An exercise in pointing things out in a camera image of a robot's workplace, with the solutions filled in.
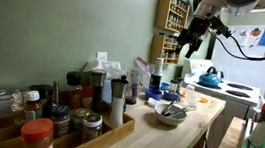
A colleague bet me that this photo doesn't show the black pepper mill steel top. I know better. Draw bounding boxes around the black pepper mill steel top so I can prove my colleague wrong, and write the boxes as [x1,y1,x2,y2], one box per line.
[86,68,108,115]

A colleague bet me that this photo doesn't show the tall glass jar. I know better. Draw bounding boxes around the tall glass jar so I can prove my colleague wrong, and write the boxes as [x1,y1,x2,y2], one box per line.
[124,68,142,107]

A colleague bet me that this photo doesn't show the small glass shaker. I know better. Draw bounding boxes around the small glass shaker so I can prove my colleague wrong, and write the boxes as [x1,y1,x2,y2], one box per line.
[175,76,184,94]
[169,78,179,94]

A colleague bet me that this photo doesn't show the white electric stove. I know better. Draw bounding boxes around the white electric stove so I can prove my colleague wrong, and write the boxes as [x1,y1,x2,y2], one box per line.
[173,57,264,148]

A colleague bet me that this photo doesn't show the clear glass jar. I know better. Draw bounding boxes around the clear glass jar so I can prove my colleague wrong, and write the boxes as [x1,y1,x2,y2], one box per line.
[9,86,31,113]

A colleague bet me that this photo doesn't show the white salt cellar steel top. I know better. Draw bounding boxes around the white salt cellar steel top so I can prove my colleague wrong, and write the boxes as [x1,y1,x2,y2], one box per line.
[105,78,130,130]

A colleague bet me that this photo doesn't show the white wall outlet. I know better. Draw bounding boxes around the white wall outlet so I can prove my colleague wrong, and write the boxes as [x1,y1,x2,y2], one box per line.
[95,51,109,63]

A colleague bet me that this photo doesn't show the white napkin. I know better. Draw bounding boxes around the white napkin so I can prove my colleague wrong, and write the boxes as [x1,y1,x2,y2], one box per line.
[146,96,162,108]

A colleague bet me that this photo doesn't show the white lid spice jar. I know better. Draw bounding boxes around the white lid spice jar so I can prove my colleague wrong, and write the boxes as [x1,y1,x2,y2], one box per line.
[80,112,106,145]

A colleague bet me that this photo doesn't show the orange plastic lid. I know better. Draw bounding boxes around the orange plastic lid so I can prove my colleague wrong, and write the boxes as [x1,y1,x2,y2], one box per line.
[199,97,210,105]

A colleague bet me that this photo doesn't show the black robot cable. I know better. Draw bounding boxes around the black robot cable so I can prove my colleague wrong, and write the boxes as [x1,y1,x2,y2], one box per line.
[204,23,265,63]

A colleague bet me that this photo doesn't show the blue lid spice jar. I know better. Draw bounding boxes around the blue lid spice jar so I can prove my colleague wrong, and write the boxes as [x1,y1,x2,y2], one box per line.
[48,103,72,140]

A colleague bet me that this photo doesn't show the blue bowl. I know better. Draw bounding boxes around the blue bowl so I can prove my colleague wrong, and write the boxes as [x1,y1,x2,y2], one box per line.
[144,87,164,102]
[162,90,182,103]

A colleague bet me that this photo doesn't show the red box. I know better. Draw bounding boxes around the red box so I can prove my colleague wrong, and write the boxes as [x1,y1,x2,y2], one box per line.
[80,84,95,102]

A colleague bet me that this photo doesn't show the white paper sheet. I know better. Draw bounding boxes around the white paper sheet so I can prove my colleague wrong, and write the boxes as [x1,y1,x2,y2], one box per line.
[236,28,250,48]

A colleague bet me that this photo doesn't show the wooden spice tray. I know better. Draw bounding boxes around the wooden spice tray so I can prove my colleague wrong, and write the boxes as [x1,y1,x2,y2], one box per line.
[0,83,139,148]

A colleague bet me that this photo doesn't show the metal whisk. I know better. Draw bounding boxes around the metal whisk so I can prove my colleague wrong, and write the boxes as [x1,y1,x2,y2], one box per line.
[167,102,198,120]

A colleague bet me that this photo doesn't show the blue kettle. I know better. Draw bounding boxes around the blue kettle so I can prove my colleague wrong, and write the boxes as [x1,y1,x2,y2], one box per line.
[198,65,224,89]

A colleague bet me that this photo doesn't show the clear plastic zip bag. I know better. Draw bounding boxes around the clear plastic zip bag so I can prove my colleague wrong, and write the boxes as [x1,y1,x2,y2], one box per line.
[128,56,155,94]

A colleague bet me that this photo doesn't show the black cap dark bottle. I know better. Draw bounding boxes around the black cap dark bottle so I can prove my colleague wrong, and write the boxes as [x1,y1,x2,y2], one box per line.
[62,70,86,111]

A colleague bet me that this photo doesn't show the colourful paper sheet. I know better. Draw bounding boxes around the colourful paper sheet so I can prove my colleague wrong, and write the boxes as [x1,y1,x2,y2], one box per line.
[247,26,263,49]

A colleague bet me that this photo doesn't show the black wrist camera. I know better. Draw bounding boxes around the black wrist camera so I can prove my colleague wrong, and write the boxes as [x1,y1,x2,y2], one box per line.
[206,15,234,39]

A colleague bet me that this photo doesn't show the orange lid spice jar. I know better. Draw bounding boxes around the orange lid spice jar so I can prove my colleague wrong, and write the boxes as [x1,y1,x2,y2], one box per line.
[18,115,58,148]

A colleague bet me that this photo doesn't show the black lid jar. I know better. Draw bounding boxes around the black lid jar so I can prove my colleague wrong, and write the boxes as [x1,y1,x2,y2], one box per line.
[27,81,55,109]

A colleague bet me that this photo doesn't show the wooden kitchen cart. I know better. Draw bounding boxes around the wooden kitchen cart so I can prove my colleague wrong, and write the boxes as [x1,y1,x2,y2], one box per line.
[90,79,229,148]

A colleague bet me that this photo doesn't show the white ceramic bowl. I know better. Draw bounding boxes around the white ceramic bowl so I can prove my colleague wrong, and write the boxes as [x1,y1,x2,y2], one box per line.
[152,101,189,128]

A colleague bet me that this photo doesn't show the crumpled white plastic bag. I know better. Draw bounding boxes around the crumpled white plastic bag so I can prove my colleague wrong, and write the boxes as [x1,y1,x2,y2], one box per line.
[81,56,125,84]

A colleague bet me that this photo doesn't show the gold lid glass jar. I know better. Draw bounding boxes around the gold lid glass jar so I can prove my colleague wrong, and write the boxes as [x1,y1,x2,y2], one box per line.
[70,107,92,133]

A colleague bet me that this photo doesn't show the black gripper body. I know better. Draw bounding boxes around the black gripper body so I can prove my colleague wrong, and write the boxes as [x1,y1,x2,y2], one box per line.
[175,14,212,50]

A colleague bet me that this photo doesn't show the thin steel bottle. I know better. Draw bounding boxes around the thin steel bottle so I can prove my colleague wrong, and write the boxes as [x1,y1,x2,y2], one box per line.
[50,79,62,105]

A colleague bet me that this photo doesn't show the white refrigerator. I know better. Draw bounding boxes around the white refrigerator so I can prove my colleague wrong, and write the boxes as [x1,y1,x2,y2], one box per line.
[208,15,265,100]

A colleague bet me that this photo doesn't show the small clear cup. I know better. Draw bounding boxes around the small clear cup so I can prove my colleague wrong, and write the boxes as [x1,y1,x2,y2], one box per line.
[185,83,196,93]

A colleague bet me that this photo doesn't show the white cap brown bottle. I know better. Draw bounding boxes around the white cap brown bottle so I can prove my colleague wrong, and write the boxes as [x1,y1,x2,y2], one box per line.
[21,89,46,123]

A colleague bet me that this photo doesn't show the small blue cup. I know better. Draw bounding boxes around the small blue cup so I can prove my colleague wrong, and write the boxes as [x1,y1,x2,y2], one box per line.
[160,81,171,92]

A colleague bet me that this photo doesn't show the metal tongs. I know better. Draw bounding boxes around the metal tongs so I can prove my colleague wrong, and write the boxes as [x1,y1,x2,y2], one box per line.
[161,98,178,118]

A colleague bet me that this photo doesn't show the wooden spice rack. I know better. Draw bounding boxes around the wooden spice rack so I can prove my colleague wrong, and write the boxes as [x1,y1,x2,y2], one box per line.
[154,0,191,35]
[149,31,183,67]

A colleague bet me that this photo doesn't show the black burner coil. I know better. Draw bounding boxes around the black burner coil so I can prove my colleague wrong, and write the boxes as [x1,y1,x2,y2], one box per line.
[226,82,255,92]
[225,89,252,100]

